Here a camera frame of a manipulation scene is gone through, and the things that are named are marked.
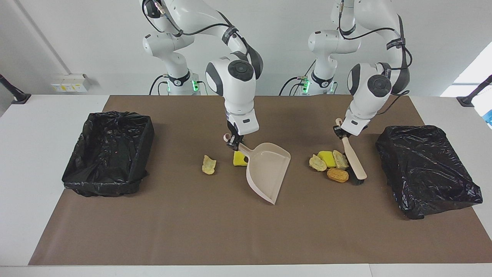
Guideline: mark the yellowish beige foam chunk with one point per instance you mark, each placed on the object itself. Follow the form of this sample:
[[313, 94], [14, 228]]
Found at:
[[208, 165]]

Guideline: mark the brown table mat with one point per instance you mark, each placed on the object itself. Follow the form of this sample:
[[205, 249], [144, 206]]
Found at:
[[192, 231]]

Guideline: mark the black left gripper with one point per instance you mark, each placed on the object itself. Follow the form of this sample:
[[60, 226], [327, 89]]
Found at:
[[341, 133]]

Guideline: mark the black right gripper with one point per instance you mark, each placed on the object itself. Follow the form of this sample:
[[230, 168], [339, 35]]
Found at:
[[234, 132]]

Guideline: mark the brown bread roll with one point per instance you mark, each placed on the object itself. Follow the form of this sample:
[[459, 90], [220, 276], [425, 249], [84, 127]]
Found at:
[[337, 175]]

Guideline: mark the beige plastic dustpan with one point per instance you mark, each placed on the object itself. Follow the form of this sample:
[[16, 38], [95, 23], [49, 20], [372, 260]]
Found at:
[[269, 169]]

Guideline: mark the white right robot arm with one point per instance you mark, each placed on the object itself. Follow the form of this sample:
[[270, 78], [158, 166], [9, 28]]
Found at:
[[238, 88]]

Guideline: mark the white wall socket box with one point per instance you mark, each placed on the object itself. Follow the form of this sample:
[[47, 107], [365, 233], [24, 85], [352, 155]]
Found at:
[[69, 82]]

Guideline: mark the blue object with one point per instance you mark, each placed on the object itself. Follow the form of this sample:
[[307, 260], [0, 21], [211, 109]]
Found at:
[[489, 117]]

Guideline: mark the black camera stand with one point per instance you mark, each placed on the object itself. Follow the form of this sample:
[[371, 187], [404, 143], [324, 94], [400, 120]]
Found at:
[[19, 97], [467, 100]]

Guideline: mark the black bag lined bin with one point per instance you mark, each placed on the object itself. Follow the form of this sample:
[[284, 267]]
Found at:
[[426, 169], [107, 154]]

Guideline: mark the notched yellow sponge piece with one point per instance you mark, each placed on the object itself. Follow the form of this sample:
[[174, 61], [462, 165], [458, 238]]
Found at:
[[239, 158]]

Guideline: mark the pale beige foam chunk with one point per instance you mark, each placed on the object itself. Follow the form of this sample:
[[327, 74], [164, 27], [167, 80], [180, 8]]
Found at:
[[317, 163], [340, 161]]

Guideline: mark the beige hand brush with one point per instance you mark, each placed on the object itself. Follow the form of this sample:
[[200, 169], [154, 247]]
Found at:
[[355, 161]]

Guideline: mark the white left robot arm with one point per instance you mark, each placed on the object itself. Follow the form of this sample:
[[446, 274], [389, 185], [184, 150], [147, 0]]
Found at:
[[369, 96]]

